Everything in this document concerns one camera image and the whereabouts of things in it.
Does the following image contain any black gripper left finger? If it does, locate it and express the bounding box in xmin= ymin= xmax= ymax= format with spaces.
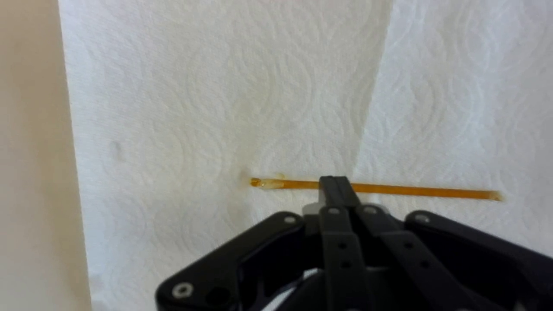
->
xmin=156 ymin=176 xmax=370 ymax=311

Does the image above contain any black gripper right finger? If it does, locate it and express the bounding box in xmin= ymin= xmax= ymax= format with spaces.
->
xmin=337 ymin=176 xmax=553 ymax=311

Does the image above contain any thin brown honey stick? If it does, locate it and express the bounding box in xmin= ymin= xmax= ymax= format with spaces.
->
xmin=249 ymin=176 xmax=503 ymax=202

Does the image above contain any white paper towel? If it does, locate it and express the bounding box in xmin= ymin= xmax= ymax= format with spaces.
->
xmin=61 ymin=0 xmax=553 ymax=311

